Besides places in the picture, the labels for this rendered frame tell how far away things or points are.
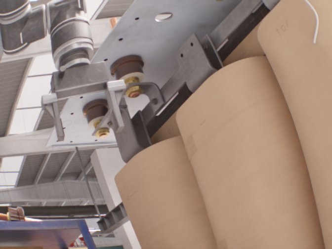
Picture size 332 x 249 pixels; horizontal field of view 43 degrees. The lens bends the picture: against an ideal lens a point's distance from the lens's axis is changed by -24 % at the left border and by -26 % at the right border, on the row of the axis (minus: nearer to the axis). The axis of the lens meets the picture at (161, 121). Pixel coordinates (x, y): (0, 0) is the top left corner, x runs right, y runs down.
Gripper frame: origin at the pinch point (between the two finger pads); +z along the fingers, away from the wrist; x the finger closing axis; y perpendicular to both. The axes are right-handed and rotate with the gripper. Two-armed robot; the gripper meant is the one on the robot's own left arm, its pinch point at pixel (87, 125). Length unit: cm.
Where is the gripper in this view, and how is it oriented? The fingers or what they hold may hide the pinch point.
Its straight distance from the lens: 106.5
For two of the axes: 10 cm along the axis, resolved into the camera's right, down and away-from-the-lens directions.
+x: 9.1, -1.5, 3.8
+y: 2.8, -4.6, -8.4
